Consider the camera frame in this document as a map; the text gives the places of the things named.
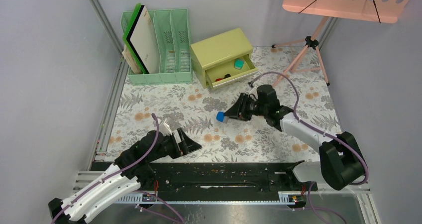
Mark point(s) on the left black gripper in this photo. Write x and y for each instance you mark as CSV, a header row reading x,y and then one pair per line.
x,y
186,146

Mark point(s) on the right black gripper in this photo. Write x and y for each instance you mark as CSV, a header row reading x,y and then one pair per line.
x,y
239,109

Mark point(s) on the small blue cap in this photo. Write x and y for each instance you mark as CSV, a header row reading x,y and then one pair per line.
x,y
221,117

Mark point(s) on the red black stamp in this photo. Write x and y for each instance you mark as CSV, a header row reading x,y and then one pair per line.
x,y
225,77

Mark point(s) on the green cube block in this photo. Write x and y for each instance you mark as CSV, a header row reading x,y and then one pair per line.
x,y
238,64

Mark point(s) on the yellow-green drawer cabinet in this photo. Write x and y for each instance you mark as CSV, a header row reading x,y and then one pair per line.
x,y
214,57

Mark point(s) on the green Treehouse book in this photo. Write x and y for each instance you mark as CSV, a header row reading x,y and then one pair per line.
x,y
128,64

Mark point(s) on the purple cartoon book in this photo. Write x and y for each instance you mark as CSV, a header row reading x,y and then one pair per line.
x,y
130,62

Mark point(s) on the white perforated board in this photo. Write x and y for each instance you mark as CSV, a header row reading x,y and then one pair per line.
x,y
145,42

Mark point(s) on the green clip file folder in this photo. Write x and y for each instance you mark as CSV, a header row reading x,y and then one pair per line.
x,y
129,31

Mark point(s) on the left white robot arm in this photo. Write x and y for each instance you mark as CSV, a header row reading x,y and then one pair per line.
x,y
108,179

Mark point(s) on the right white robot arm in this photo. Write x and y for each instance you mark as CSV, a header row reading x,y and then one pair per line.
x,y
340,161

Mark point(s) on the floral table mat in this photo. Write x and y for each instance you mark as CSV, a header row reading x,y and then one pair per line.
x,y
194,108

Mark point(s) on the mint green file organizer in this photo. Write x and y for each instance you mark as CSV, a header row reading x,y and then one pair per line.
x,y
172,27

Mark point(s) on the pink music stand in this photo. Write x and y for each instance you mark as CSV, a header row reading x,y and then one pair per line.
x,y
376,43

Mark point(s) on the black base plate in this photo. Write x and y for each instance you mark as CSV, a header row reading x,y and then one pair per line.
x,y
222,182

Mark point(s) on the aluminium rail frame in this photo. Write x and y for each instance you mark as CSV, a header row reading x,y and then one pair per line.
x,y
104,74

